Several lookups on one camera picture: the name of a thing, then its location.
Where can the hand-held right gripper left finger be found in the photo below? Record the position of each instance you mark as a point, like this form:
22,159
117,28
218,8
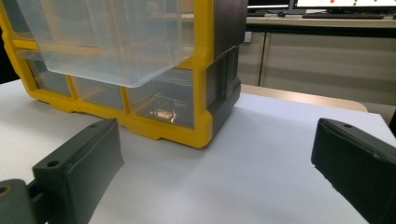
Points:
77,174

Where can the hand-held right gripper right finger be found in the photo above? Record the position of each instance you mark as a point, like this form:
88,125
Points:
358,161

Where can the large clear plastic drawer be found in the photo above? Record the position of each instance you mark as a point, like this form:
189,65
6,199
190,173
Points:
118,40

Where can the yellow drawer organizer cabinet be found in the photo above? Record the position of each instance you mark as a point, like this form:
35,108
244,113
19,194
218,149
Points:
218,62

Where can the small clear plastic drawer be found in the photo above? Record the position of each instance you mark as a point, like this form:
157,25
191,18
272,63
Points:
99,93
49,77
166,99

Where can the beige desk with panel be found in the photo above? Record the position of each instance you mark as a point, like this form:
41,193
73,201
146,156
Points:
327,59

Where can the black keyboard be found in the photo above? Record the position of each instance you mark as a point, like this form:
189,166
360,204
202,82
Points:
342,15

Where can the computer monitor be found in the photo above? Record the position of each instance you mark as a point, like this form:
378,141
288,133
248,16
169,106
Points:
268,3
345,3

